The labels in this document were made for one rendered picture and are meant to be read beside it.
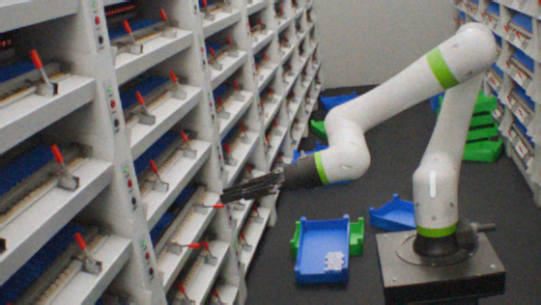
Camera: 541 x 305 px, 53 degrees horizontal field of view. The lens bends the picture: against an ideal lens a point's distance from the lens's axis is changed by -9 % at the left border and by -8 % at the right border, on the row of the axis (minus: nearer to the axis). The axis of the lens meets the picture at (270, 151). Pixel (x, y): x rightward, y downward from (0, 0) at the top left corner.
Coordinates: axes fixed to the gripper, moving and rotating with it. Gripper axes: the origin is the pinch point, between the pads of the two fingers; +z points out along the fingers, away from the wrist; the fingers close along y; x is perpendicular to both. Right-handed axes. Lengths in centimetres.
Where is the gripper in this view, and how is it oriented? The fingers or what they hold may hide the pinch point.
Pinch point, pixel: (233, 194)
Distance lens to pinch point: 167.1
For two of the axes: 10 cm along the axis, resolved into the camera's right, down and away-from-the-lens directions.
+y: -1.6, 3.3, -9.3
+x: 3.5, 9.0, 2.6
